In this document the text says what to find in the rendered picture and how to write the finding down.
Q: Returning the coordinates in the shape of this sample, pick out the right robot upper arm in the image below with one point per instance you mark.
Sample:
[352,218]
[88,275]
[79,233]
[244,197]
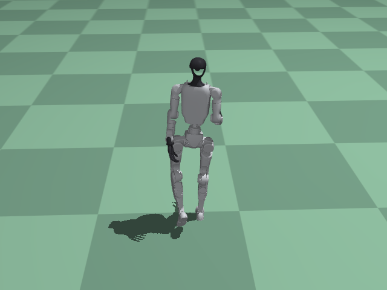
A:
[216,94]

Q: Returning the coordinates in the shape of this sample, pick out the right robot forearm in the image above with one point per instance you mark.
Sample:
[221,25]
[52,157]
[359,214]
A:
[221,120]

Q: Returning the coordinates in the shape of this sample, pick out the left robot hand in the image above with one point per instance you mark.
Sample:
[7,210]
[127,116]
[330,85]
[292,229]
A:
[171,150]

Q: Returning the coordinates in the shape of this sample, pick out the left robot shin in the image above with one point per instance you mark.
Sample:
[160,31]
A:
[177,188]

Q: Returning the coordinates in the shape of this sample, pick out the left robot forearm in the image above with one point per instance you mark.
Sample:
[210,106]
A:
[170,127]

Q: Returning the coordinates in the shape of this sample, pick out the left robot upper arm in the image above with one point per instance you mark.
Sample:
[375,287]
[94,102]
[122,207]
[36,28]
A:
[174,102]

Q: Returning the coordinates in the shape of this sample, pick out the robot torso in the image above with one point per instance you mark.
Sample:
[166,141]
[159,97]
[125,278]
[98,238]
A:
[195,104]

